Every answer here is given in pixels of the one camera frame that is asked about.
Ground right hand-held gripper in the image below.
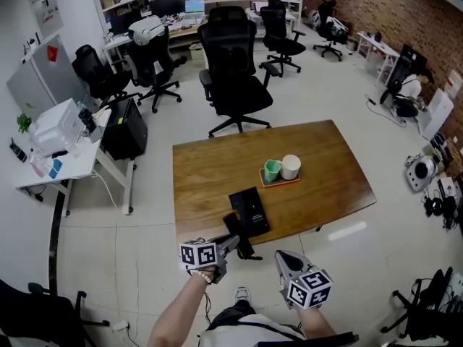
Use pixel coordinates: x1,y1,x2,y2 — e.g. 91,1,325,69
274,250,334,311

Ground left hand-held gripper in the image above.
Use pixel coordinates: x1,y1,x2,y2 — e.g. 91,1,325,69
179,234,242,286

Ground black telephone handset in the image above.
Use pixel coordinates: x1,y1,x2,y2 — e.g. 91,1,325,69
221,211,256,262

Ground person's right forearm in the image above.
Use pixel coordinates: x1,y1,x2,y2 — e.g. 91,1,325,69
295,304,336,339

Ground person's left forearm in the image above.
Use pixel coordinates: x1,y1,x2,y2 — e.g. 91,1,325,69
145,270,213,347

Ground person's white shoe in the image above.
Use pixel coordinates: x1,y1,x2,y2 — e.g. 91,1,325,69
234,286,252,306

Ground person's black shorts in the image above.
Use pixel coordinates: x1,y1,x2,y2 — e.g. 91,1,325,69
205,299,257,333

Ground dark tray with orange rim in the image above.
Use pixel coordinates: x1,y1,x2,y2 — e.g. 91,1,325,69
258,167,302,189

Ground person's white shirt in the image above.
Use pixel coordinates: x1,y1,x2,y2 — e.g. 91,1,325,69
198,314,305,347

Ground green cup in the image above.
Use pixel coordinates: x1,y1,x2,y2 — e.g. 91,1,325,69
263,159,284,184

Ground white cup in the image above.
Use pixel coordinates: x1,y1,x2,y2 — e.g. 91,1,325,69
280,153,302,181

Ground black computer tower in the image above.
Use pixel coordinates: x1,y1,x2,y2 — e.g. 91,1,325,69
102,97,149,162

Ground white round floor device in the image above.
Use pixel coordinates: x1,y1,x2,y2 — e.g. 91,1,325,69
404,153,439,194

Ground white desk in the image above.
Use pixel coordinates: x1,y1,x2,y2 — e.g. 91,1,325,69
14,106,137,217

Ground tall black office chair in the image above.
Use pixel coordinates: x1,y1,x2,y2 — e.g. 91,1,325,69
197,6,274,139

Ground blue box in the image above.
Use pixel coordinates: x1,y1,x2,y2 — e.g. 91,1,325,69
48,158,64,180

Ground black chair with white jacket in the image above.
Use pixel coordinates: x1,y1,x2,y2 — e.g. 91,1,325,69
124,15,183,114

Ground pink packet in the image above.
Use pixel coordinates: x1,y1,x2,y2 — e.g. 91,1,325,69
30,156,52,177

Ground black armchair with armrests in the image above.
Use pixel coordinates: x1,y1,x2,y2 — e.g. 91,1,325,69
0,278,111,347

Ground white printer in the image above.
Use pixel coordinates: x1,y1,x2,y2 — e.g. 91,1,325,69
28,98,87,152

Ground low black office chair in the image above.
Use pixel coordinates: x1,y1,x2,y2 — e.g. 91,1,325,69
71,43,144,110

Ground black mesh office chair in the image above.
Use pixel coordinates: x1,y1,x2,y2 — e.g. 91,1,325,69
258,0,307,74

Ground white jacket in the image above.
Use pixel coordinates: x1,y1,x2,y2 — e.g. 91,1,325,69
127,15,166,46

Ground small white table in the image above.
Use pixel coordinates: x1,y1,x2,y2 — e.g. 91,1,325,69
355,30,402,86

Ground black chair with bags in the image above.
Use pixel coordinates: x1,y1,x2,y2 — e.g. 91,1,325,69
312,0,351,63

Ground open laptop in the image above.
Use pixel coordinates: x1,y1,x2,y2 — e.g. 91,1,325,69
182,0,207,27

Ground green potted plant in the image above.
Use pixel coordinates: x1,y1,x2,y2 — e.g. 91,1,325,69
15,102,36,135

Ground black computer monitor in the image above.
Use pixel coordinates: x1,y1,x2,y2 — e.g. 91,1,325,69
148,0,187,18

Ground grey refrigerator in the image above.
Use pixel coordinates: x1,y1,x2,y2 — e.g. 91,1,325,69
4,32,92,116

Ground black telephone cord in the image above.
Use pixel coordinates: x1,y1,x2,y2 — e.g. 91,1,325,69
236,246,264,262

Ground beaded wrist bracelet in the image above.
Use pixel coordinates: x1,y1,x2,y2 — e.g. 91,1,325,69
189,268,213,286

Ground black chair with cables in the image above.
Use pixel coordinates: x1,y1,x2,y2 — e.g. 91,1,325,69
379,265,463,343

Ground black headphones and cables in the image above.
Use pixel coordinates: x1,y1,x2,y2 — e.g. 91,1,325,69
422,192,459,231

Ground wall poster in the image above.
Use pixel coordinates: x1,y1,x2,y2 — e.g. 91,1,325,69
31,0,65,38

